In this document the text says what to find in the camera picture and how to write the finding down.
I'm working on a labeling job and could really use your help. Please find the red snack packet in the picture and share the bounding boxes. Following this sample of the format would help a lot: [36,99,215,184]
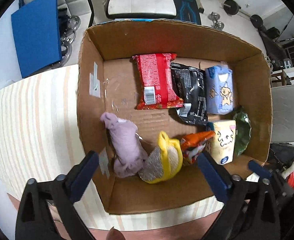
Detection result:
[132,53,183,110]

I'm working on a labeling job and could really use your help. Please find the yellow dog tissue pack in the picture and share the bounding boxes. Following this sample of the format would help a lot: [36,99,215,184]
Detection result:
[204,120,236,165]

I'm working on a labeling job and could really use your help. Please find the brown cardboard box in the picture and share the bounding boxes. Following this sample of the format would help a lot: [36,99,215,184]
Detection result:
[76,18,273,215]

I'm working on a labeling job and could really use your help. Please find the white black-edged stool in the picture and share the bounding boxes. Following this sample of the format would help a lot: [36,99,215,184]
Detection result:
[106,0,176,19]

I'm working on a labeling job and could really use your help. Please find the blue board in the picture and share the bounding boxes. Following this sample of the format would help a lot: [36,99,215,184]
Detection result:
[11,0,62,78]

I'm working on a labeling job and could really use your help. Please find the striped table cloth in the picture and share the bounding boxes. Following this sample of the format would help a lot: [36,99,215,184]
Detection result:
[0,65,223,231]

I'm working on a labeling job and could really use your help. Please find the purple cloth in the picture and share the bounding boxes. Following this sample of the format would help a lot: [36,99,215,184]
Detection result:
[100,112,148,178]

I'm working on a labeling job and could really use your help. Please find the black blue exercise mat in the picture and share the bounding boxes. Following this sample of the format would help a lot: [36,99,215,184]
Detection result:
[174,0,201,25]

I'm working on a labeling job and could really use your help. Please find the orange snack packet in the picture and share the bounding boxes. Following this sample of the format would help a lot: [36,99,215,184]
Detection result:
[180,131,215,166]

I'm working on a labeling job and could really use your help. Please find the person left hand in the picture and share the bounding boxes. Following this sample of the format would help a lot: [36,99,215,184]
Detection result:
[106,228,126,240]

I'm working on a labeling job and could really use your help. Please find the yellow silver scouring sponge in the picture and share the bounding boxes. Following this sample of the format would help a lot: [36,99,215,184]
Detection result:
[138,131,183,184]

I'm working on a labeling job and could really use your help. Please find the blue bear tissue pack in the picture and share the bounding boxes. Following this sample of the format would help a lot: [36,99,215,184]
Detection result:
[205,65,234,115]

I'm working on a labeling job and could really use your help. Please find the black barbell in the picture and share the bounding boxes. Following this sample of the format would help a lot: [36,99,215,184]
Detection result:
[222,0,264,29]

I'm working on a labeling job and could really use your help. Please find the green snack packet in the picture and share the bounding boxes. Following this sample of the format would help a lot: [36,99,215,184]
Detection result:
[233,106,252,156]

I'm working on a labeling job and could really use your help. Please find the chrome dumbbell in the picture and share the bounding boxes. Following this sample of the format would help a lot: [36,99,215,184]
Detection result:
[208,12,225,31]

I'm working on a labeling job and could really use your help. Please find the black snack packet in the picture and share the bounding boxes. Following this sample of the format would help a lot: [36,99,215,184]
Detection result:
[170,62,208,126]

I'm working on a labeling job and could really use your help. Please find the grey chair seat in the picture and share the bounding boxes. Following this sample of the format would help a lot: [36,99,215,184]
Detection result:
[271,85,294,142]

